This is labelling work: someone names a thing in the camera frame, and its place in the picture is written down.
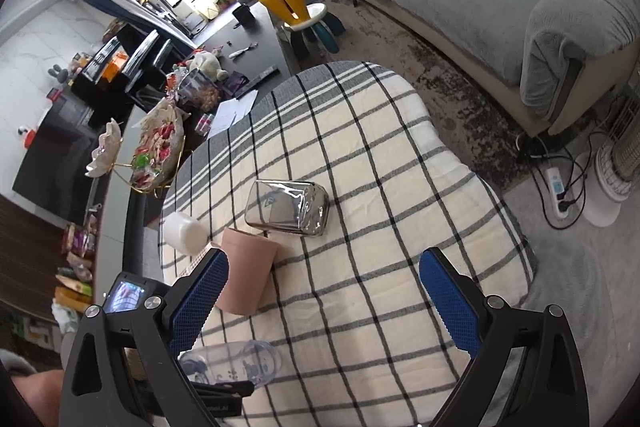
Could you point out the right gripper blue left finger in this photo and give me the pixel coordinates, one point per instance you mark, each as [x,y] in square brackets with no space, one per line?
[123,368]

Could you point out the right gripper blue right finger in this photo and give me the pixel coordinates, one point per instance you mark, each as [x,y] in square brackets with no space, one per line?
[549,387]

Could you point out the clear plastic bottle cup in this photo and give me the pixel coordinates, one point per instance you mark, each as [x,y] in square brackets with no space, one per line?
[252,360]

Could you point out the pink plastic cup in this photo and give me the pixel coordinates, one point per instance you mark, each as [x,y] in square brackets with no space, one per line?
[250,259]

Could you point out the clear grey square cup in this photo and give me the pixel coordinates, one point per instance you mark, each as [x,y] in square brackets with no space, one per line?
[293,207]

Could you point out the black cylinder cup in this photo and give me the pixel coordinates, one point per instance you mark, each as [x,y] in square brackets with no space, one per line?
[243,15]

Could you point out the person's hand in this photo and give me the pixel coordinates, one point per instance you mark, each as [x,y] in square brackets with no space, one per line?
[42,392]

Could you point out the white plastic bag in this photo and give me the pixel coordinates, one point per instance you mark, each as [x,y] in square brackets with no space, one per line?
[67,319]

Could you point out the yellow snack box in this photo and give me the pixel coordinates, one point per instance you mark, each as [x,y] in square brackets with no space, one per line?
[67,298]

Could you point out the white power strip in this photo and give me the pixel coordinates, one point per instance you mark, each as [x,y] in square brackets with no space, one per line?
[556,189]

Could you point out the flat screen television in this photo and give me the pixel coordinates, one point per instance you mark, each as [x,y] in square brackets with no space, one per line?
[52,174]

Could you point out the white electric heater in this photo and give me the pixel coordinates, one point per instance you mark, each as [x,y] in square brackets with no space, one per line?
[614,169]

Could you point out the two tier snack tray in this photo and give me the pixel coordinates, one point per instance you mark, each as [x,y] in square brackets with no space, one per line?
[156,156]

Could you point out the checkered table cloth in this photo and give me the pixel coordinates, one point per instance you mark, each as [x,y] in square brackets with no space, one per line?
[360,341]

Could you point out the white paper sheets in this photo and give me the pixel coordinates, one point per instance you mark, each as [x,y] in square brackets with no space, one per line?
[231,112]

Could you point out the glass snack jar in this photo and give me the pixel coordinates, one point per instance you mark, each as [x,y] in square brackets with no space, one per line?
[197,92]

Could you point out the grey rabbit plush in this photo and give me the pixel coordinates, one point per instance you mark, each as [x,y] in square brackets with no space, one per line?
[58,73]

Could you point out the black remote control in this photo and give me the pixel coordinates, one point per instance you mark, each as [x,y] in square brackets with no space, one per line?
[254,83]

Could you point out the yellow rabbit ear stool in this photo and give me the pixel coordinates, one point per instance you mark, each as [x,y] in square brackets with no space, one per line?
[305,23]

